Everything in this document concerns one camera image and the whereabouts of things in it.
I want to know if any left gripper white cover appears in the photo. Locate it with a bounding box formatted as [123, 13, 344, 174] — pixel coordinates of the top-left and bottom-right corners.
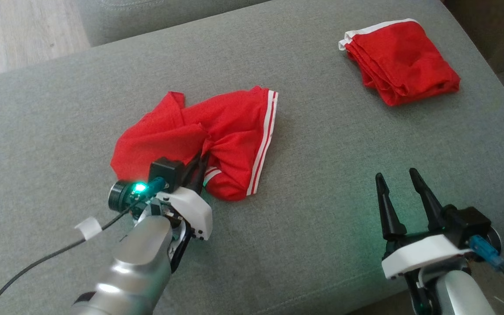
[108, 151, 214, 273]

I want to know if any teal camera plug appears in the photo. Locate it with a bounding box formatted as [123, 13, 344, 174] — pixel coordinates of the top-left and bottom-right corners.
[469, 234, 504, 269]
[146, 177, 168, 193]

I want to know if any red Bulls 23 jersey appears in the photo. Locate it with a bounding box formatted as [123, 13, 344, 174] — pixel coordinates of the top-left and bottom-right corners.
[110, 85, 279, 202]

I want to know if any smaller grey sofa seat cushion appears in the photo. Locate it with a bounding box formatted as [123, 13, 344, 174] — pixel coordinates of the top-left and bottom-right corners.
[76, 0, 271, 47]

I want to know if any red shorts white waistband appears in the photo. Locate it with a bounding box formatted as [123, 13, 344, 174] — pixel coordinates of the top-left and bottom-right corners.
[338, 18, 462, 107]

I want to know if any teal right camera plug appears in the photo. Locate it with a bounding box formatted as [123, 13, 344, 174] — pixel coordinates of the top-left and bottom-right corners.
[469, 234, 504, 269]

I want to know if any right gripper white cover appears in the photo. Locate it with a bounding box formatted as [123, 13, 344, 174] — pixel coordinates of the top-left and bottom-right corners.
[374, 167, 472, 280]

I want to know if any large grey sofa seat cushion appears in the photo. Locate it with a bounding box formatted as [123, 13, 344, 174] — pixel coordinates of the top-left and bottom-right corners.
[0, 0, 504, 315]

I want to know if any white tape tag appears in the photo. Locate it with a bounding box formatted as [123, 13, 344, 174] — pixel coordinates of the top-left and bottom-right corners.
[74, 216, 103, 241]

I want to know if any teal left camera plug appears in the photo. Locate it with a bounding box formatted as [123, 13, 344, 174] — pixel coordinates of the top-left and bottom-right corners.
[146, 177, 168, 193]

